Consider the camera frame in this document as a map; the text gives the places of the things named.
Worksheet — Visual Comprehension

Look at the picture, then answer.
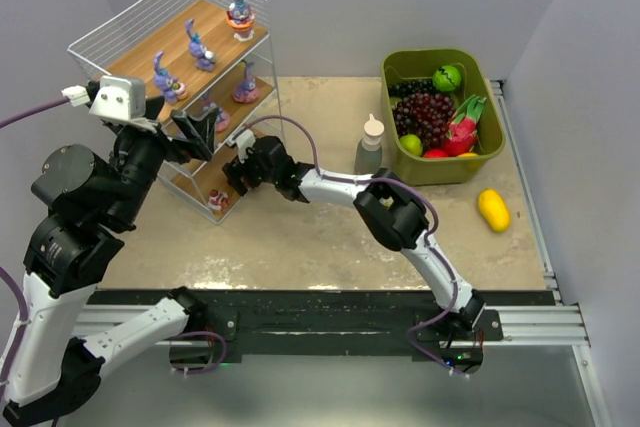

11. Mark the small purple bunny toy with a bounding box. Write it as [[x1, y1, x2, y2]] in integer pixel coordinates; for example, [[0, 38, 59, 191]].
[[153, 51, 187, 105]]

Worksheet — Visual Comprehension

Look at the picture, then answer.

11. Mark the pink bear cake slice toy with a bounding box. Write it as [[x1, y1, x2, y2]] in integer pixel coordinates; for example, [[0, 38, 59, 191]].
[[207, 189, 231, 213]]

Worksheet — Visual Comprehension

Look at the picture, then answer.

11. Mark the purple bunny pink donut toy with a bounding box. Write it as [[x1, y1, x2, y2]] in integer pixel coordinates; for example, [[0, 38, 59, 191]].
[[232, 61, 260, 104]]

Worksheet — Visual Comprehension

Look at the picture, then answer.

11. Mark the purple bunny with tube toy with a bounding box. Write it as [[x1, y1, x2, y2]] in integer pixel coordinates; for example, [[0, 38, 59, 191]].
[[185, 18, 217, 72]]

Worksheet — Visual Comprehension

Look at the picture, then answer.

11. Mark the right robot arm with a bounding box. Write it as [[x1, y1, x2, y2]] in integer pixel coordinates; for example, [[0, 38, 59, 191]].
[[223, 131, 486, 332]]

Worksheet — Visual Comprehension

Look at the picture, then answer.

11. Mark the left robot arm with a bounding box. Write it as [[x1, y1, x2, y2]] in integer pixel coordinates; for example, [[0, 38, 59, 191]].
[[1, 98, 217, 426]]

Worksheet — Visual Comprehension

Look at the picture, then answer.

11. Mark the spray bottle white cap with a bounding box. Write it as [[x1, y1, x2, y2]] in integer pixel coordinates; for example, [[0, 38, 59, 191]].
[[354, 114, 385, 175]]

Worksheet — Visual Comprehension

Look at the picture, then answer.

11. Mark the green apple toy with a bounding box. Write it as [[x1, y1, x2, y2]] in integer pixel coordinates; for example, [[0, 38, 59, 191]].
[[399, 134, 423, 157]]

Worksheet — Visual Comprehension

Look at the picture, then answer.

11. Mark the dark blue grape bunch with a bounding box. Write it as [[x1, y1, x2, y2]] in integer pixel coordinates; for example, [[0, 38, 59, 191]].
[[387, 79, 436, 98]]

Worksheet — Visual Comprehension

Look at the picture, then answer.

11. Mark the red apple toy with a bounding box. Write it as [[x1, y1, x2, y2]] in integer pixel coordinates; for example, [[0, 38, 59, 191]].
[[423, 148, 449, 159]]

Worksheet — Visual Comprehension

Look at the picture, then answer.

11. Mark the dark red grape bunch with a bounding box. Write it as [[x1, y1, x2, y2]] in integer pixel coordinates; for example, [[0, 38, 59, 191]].
[[392, 93, 457, 150]]

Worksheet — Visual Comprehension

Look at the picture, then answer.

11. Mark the pink dragon fruit toy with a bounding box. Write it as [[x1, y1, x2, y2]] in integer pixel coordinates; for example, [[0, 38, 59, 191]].
[[443, 95, 487, 157]]

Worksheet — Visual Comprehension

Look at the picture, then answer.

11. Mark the green round melon toy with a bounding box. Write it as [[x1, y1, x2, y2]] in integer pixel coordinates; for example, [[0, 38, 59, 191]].
[[432, 64, 462, 93]]

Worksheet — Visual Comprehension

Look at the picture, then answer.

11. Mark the green plastic fruit bin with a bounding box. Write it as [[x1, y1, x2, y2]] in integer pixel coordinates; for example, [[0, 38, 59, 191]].
[[381, 49, 505, 186]]

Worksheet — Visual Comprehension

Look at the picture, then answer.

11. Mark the yellow mango toy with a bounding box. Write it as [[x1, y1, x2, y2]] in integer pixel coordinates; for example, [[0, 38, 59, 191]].
[[477, 189, 511, 233]]

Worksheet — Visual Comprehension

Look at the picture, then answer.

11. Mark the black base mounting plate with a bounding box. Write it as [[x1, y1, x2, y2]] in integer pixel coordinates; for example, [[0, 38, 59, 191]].
[[89, 289, 555, 363]]

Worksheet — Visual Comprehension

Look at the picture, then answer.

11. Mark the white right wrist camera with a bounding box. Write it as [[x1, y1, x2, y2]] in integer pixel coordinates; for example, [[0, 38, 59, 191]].
[[225, 128, 256, 163]]

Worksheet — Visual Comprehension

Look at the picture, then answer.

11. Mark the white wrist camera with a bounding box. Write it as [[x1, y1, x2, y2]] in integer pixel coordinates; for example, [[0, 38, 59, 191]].
[[61, 75, 158, 132], [225, 128, 256, 163]]

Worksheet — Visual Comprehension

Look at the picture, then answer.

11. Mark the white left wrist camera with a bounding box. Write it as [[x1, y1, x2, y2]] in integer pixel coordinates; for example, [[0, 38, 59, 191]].
[[61, 75, 158, 132]]

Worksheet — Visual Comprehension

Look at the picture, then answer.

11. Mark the white wire wooden shelf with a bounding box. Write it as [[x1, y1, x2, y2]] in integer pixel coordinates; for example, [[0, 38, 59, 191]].
[[67, 0, 281, 224]]

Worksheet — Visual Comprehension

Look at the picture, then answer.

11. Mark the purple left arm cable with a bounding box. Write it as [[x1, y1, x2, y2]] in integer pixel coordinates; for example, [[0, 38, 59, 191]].
[[0, 96, 71, 388]]

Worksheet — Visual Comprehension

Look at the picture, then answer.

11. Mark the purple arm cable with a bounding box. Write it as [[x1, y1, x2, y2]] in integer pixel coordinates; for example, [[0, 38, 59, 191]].
[[0, 96, 71, 388], [239, 115, 459, 378]]

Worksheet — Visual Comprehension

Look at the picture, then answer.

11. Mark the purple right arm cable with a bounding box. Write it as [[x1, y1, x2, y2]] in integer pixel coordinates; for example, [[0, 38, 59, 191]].
[[239, 115, 459, 378]]

